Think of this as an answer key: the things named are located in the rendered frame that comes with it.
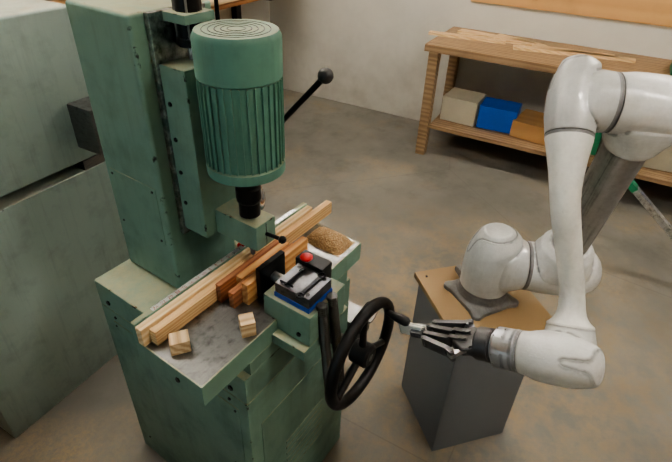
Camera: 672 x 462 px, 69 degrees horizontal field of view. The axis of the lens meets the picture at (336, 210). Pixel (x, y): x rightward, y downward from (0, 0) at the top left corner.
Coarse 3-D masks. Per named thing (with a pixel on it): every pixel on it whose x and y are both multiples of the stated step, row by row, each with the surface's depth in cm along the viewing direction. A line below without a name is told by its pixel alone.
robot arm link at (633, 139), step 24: (624, 72) 104; (648, 96) 99; (624, 120) 102; (648, 120) 101; (624, 144) 107; (648, 144) 105; (600, 168) 117; (624, 168) 113; (600, 192) 120; (624, 192) 121; (600, 216) 126; (552, 240) 143; (552, 264) 142; (600, 264) 146; (528, 288) 150; (552, 288) 147
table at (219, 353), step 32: (352, 256) 137; (192, 320) 112; (224, 320) 112; (256, 320) 113; (160, 352) 104; (192, 352) 104; (224, 352) 105; (256, 352) 110; (192, 384) 99; (224, 384) 104
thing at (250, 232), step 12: (228, 204) 122; (216, 216) 121; (228, 216) 118; (240, 216) 118; (264, 216) 118; (228, 228) 120; (240, 228) 117; (252, 228) 114; (264, 228) 117; (240, 240) 120; (252, 240) 117; (264, 240) 118
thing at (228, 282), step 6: (276, 240) 129; (270, 246) 127; (258, 252) 125; (264, 252) 125; (252, 258) 123; (258, 258) 123; (246, 264) 121; (234, 270) 119; (240, 270) 119; (228, 276) 117; (234, 276) 117; (222, 282) 115; (228, 282) 116; (234, 282) 118; (216, 288) 115; (222, 288) 115; (228, 288) 117; (222, 294) 116; (222, 300) 117
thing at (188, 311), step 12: (324, 204) 147; (312, 216) 142; (324, 216) 148; (288, 228) 136; (300, 228) 139; (288, 240) 135; (192, 300) 112; (204, 300) 113; (216, 300) 117; (180, 312) 108; (192, 312) 111; (156, 324) 105; (168, 324) 106; (180, 324) 109; (156, 336) 104
